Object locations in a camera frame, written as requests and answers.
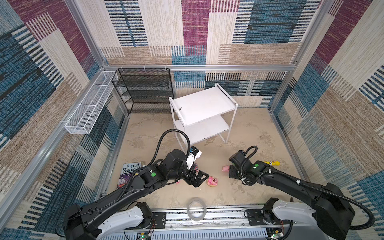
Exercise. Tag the black wire rack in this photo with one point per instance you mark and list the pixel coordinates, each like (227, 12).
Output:
(144, 90)

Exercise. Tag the pink bear donut toy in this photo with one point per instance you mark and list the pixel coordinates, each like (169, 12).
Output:
(212, 182)

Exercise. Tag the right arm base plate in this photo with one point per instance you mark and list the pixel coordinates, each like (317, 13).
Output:
(256, 217)

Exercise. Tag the pink pig toy right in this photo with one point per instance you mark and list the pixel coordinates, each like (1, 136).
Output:
(226, 168)

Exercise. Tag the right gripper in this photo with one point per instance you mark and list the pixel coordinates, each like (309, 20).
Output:
(232, 172)

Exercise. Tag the clear tape roll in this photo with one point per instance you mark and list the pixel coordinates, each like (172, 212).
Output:
(196, 209)

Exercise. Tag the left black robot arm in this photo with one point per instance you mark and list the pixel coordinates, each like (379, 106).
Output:
(84, 223)

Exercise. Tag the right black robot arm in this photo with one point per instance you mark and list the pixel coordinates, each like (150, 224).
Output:
(323, 206)

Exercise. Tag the white two-tier shelf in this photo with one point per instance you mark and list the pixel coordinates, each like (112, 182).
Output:
(204, 114)

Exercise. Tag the yellow tube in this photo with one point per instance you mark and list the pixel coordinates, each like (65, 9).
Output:
(273, 163)

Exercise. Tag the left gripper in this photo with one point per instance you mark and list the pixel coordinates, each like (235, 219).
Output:
(190, 180)

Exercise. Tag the white wire basket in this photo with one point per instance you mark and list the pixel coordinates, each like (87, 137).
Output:
(87, 112)

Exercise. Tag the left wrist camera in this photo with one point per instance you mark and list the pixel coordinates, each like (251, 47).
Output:
(194, 154)

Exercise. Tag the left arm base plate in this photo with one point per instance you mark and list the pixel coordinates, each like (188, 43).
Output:
(156, 221)

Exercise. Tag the treehouse book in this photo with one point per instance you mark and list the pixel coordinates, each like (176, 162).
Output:
(126, 172)

